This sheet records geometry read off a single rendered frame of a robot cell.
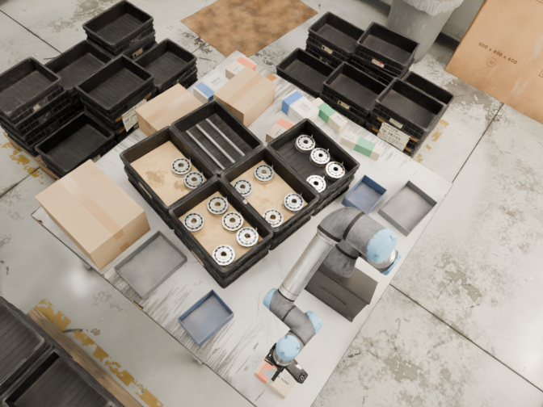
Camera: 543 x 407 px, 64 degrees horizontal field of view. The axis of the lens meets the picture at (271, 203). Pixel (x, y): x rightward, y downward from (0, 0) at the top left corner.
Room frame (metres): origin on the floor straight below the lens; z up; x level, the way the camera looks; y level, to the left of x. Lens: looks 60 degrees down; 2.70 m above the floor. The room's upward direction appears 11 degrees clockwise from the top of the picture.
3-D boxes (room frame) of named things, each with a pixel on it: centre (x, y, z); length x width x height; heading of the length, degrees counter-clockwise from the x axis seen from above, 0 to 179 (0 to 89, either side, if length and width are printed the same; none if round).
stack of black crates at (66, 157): (1.53, 1.30, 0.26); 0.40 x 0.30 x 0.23; 152
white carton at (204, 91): (1.83, 0.47, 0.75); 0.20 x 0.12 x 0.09; 147
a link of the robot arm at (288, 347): (0.34, -0.15, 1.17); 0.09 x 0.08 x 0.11; 146
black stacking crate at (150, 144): (1.13, 0.52, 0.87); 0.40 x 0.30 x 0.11; 52
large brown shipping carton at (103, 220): (0.86, 0.81, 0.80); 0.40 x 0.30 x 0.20; 57
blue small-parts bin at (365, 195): (1.29, -0.48, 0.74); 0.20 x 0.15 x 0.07; 150
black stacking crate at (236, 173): (1.12, 0.02, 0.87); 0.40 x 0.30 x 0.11; 52
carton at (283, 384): (0.32, -0.16, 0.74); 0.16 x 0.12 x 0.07; 63
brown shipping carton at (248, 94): (1.78, 0.27, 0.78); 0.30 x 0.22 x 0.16; 153
